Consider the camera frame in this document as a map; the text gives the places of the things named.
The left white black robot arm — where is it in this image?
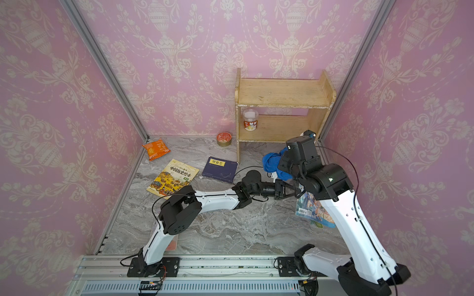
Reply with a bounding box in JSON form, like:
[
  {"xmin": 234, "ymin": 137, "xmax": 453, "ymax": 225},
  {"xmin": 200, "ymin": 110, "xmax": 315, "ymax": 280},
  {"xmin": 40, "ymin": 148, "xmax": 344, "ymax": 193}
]
[{"xmin": 121, "ymin": 170, "xmax": 302, "ymax": 279}]

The colourful sunflower magazine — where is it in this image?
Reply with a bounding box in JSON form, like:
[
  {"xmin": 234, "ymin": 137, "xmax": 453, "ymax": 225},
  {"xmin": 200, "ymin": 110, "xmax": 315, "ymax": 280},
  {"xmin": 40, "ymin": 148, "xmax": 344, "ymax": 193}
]
[{"xmin": 295, "ymin": 192, "xmax": 336, "ymax": 228}]

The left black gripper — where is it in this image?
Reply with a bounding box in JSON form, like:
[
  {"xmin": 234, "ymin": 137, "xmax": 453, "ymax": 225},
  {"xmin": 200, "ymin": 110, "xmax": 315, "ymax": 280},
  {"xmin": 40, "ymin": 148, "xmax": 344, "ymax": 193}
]
[{"xmin": 247, "ymin": 179, "xmax": 300, "ymax": 201}]

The left aluminium corner post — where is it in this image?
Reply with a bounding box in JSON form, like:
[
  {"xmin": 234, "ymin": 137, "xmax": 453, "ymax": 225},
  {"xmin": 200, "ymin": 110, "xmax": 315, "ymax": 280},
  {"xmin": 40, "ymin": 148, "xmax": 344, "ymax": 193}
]
[{"xmin": 59, "ymin": 0, "xmax": 149, "ymax": 142}]

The Hamlet purple red book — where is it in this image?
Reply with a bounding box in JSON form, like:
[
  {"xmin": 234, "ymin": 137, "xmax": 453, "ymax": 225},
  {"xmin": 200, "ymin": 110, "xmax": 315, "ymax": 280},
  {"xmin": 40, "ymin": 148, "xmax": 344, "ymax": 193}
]
[{"xmin": 165, "ymin": 235, "xmax": 178, "ymax": 252}]

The white red cup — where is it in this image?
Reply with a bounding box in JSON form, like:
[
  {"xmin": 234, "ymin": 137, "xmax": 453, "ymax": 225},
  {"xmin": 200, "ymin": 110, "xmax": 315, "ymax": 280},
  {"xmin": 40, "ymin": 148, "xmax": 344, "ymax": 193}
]
[{"xmin": 243, "ymin": 108, "xmax": 259, "ymax": 131}]

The wooden two-tier shelf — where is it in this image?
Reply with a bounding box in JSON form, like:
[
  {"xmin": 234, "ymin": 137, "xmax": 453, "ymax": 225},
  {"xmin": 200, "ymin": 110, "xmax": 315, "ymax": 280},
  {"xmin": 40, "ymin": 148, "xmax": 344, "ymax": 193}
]
[{"xmin": 235, "ymin": 69, "xmax": 336, "ymax": 162}]

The yellow history picture book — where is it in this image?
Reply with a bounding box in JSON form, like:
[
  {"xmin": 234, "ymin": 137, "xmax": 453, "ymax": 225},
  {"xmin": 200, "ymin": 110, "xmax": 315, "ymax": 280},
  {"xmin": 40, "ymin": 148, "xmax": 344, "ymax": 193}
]
[{"xmin": 146, "ymin": 159, "xmax": 199, "ymax": 197}]

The right aluminium corner post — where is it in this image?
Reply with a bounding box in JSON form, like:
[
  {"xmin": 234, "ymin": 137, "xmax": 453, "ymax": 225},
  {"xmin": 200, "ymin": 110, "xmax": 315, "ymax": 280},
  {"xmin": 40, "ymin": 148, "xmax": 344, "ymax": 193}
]
[{"xmin": 318, "ymin": 0, "xmax": 396, "ymax": 143}]

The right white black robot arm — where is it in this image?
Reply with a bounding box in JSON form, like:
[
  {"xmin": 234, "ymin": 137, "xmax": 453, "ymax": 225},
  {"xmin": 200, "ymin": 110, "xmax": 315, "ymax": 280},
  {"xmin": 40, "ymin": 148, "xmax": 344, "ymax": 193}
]
[{"xmin": 278, "ymin": 131, "xmax": 411, "ymax": 296}]

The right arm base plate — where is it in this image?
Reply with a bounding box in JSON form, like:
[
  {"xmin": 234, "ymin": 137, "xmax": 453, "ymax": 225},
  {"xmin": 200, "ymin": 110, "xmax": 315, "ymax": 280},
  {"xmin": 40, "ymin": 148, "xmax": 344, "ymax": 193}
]
[{"xmin": 274, "ymin": 256, "xmax": 325, "ymax": 278}]

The aluminium front rail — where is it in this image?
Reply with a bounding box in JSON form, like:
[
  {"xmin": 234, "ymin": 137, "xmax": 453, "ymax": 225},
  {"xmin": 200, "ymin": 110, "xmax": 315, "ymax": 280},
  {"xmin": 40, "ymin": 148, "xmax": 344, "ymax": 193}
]
[{"xmin": 66, "ymin": 255, "xmax": 305, "ymax": 296}]

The aluminium corner post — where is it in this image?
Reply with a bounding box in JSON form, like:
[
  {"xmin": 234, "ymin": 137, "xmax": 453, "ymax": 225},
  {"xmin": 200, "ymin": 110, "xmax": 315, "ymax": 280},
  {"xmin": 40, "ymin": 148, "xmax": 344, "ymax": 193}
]
[
  {"xmin": 318, "ymin": 0, "xmax": 396, "ymax": 143},
  {"xmin": 59, "ymin": 0, "xmax": 149, "ymax": 142}
]

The dark blue book yellow label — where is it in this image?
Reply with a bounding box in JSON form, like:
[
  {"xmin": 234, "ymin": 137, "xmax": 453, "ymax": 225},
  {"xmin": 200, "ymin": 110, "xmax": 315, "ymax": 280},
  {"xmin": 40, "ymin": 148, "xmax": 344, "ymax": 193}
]
[{"xmin": 202, "ymin": 157, "xmax": 238, "ymax": 183}]

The blue cloth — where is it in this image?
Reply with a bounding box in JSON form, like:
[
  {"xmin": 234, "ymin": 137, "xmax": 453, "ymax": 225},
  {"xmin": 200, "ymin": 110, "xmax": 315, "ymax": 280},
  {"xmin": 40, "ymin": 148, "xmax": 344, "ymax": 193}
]
[{"xmin": 262, "ymin": 148, "xmax": 292, "ymax": 181}]

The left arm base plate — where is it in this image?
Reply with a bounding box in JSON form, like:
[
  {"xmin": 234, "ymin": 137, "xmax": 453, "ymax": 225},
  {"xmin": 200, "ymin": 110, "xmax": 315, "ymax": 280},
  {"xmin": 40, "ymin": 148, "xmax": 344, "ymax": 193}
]
[{"xmin": 127, "ymin": 257, "xmax": 180, "ymax": 278}]

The orange snack bag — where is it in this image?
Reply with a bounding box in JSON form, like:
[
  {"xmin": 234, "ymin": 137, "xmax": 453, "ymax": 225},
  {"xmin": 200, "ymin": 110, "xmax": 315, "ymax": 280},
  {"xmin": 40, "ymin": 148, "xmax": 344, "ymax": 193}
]
[{"xmin": 143, "ymin": 138, "xmax": 171, "ymax": 161}]

